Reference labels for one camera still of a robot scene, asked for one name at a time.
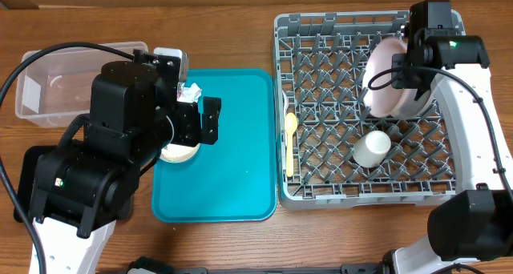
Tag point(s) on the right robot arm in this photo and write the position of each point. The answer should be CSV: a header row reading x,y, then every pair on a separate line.
x,y
476,223

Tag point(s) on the grey plate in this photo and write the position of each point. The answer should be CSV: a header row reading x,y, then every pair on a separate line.
x,y
408,106

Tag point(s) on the clear plastic bin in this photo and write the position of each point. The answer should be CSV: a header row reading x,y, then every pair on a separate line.
x,y
56,88

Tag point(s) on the black bin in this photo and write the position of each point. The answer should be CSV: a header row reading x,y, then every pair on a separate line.
x,y
26,182

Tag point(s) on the grey dishwasher rack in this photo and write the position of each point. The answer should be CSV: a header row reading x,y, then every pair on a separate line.
x,y
319,61

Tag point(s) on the white plastic fork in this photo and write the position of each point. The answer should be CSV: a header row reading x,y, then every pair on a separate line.
x,y
285,103

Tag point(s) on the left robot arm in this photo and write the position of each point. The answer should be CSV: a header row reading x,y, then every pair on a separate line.
x,y
82,184

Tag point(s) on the white paper cup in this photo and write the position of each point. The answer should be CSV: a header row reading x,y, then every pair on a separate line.
x,y
371,149

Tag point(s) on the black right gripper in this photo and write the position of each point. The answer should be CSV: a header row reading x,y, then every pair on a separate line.
x,y
401,82

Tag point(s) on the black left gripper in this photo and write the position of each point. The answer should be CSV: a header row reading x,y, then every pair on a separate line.
x,y
188,134

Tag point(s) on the teal plastic tray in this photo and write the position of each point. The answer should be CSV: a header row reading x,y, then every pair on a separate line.
x,y
234,179

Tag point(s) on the grey bowl with rice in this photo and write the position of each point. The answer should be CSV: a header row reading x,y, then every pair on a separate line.
x,y
174,153

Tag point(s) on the yellow plastic spoon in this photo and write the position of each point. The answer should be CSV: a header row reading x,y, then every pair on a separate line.
x,y
290,129

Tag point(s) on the crumpled white napkin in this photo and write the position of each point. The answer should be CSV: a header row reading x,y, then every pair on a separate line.
x,y
191,94

